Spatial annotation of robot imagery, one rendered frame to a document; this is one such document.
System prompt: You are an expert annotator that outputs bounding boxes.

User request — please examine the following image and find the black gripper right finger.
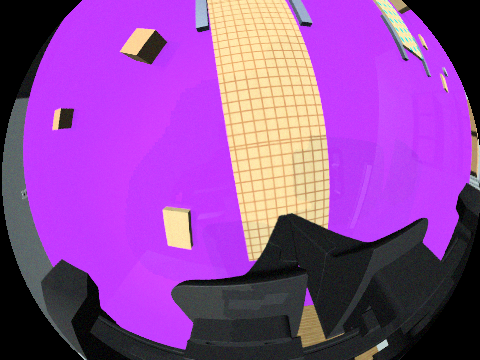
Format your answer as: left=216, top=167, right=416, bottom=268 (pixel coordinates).
left=287, top=213, right=429, bottom=340

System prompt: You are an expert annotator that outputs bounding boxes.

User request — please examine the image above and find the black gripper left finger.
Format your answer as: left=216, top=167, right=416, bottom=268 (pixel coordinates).
left=171, top=215, right=308, bottom=339

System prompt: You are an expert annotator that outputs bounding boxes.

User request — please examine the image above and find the cream flat strip with teal dots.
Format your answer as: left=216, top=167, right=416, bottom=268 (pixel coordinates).
left=372, top=0, right=423, bottom=61

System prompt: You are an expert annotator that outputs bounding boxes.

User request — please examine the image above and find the peach grid-patterned strip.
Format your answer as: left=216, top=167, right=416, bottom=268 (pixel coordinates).
left=207, top=0, right=329, bottom=261

